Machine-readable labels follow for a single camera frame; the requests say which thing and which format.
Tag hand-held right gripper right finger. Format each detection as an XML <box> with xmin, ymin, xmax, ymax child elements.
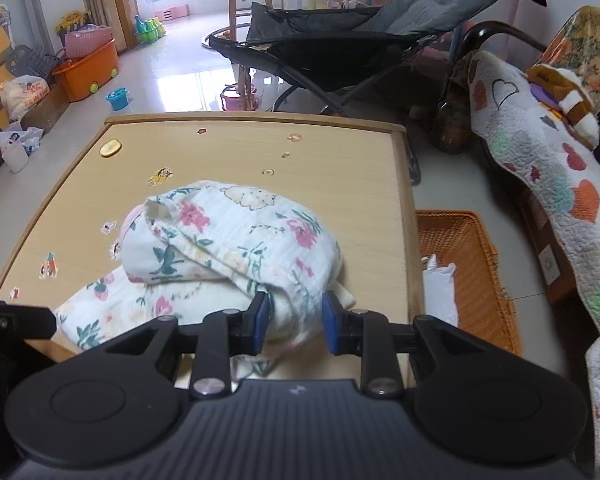
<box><xmin>322</xmin><ymin>291</ymin><xmax>481</xmax><ymax>401</ymax></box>

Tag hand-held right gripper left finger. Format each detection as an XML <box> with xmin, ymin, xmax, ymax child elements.
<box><xmin>100</xmin><ymin>291</ymin><xmax>272</xmax><ymax>401</ymax></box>

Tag floral baby pants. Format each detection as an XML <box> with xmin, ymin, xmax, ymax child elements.
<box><xmin>120</xmin><ymin>179</ymin><xmax>357</xmax><ymax>361</ymax></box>

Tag floral pink-collared baby shirt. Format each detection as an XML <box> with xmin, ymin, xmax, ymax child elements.
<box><xmin>54</xmin><ymin>204</ymin><xmax>281</xmax><ymax>378</ymax></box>

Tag cartoon figure sticker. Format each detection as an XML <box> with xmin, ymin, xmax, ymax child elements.
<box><xmin>39</xmin><ymin>252</ymin><xmax>60</xmax><ymax>280</ymax></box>

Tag white cloth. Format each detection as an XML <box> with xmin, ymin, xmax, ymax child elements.
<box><xmin>420</xmin><ymin>254</ymin><xmax>460</xmax><ymax>328</ymax></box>

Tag orange wicker basket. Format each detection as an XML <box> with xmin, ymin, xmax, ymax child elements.
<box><xmin>415</xmin><ymin>209</ymin><xmax>523</xmax><ymax>357</ymax></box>

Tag white bucket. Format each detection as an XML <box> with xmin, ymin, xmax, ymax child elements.
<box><xmin>2</xmin><ymin>140</ymin><xmax>31</xmax><ymax>174</ymax></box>

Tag white plastic bag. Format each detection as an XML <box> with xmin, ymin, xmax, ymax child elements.
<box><xmin>0</xmin><ymin>126</ymin><xmax>45</xmax><ymax>173</ymax></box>

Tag cardboard box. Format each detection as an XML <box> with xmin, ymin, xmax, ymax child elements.
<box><xmin>20</xmin><ymin>82</ymin><xmax>71</xmax><ymax>133</ymax></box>

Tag pink toy drum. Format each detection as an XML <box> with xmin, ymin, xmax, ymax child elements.
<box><xmin>220</xmin><ymin>85</ymin><xmax>258</xmax><ymax>112</ymax></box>

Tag orange printed plastic bag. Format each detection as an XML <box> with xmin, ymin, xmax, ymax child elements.
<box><xmin>0</xmin><ymin>75</ymin><xmax>51</xmax><ymax>121</ymax></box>

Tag brown glass jar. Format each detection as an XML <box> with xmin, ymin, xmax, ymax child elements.
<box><xmin>432</xmin><ymin>100</ymin><xmax>473</xmax><ymax>154</ymax></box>

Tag blue toy bucket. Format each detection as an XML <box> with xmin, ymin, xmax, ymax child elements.
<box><xmin>105</xmin><ymin>87</ymin><xmax>131</xmax><ymax>112</ymax></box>

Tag orange wheeled storage bin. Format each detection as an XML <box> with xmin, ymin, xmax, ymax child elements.
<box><xmin>52</xmin><ymin>39</ymin><xmax>121</xmax><ymax>103</ymax></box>

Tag dark grey plastic basket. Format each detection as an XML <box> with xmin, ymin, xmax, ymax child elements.
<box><xmin>6</xmin><ymin>45</ymin><xmax>68</xmax><ymax>78</ymax></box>

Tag heart-print quilt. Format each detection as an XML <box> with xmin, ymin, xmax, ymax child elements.
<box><xmin>467</xmin><ymin>50</ymin><xmax>600</xmax><ymax>471</ymax></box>

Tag pink plastic basket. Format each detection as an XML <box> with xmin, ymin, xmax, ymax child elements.
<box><xmin>64</xmin><ymin>25</ymin><xmax>115</xmax><ymax>59</ymax></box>

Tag yellow plastic toy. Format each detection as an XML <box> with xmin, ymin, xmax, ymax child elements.
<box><xmin>55</xmin><ymin>10</ymin><xmax>92</xmax><ymax>36</ymax></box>

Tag green toy bowling pins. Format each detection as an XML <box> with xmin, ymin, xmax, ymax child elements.
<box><xmin>134</xmin><ymin>15</ymin><xmax>167</xmax><ymax>43</ymax></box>

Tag pink step block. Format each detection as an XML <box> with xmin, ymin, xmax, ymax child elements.
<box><xmin>152</xmin><ymin>4</ymin><xmax>190</xmax><ymax>21</ymax></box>

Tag grey folding lounge chair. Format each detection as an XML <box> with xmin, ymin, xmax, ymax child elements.
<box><xmin>207</xmin><ymin>0</ymin><xmax>503</xmax><ymax>116</ymax></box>

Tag yellow floral sofa cover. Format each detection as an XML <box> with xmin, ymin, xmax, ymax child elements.
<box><xmin>545</xmin><ymin>6</ymin><xmax>600</xmax><ymax>111</ymax></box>

